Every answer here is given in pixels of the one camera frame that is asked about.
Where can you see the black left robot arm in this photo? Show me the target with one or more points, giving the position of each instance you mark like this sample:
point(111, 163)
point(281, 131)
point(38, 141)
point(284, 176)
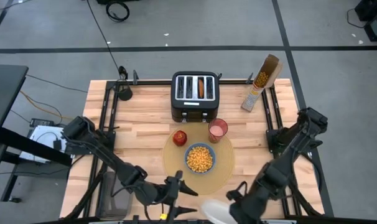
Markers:
point(114, 158)

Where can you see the round woven straw placemat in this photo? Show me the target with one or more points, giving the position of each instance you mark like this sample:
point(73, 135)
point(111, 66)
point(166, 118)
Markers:
point(176, 161)

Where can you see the yellow cereal puffs heap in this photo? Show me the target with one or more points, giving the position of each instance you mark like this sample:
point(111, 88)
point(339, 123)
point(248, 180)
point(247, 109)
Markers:
point(200, 159)

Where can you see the white paper sheet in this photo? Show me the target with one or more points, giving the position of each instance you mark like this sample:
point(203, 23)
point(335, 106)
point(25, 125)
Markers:
point(42, 137)

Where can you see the black aluminium rig frame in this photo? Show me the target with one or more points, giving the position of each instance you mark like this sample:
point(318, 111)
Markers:
point(151, 82)

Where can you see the yellow tag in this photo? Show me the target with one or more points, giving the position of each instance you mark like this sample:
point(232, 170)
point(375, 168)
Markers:
point(163, 216)

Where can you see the grey translucent plastic bin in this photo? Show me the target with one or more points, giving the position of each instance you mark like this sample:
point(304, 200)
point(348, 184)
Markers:
point(114, 196)

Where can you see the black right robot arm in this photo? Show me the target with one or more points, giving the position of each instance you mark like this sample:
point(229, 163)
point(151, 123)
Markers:
point(288, 155)

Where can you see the black power adapter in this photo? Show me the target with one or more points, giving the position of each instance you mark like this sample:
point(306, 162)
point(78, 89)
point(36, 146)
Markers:
point(41, 122)

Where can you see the Panda Puffs cereal box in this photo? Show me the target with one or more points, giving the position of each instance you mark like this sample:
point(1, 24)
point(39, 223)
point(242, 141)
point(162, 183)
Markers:
point(254, 96)

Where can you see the black desk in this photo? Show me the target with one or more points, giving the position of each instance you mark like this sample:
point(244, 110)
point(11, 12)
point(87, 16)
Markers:
point(5, 93)

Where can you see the grey-blue bowl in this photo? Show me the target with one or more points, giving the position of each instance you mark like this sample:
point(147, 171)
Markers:
point(185, 157)

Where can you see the black equipment box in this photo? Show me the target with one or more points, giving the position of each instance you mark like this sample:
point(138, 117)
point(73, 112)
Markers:
point(375, 15)

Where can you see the black four-slot toaster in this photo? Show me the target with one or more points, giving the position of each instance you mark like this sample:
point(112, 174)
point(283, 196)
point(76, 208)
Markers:
point(194, 109)

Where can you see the metal spoon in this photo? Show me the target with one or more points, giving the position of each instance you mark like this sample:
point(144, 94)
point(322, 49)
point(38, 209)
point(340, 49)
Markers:
point(123, 72)

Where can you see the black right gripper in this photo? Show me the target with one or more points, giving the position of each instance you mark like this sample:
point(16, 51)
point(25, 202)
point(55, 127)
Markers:
point(247, 208)

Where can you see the white plate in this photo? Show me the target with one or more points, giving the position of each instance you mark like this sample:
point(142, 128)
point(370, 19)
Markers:
point(215, 213)

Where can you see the red apple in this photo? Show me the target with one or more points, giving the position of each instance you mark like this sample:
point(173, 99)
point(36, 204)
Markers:
point(179, 138)

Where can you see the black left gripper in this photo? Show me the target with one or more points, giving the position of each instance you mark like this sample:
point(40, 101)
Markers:
point(173, 189)

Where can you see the pink faceted plastic cup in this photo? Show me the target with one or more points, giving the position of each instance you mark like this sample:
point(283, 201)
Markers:
point(218, 130)

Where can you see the black mesh utensil holder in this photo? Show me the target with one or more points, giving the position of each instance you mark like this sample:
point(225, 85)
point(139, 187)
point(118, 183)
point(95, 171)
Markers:
point(125, 92)

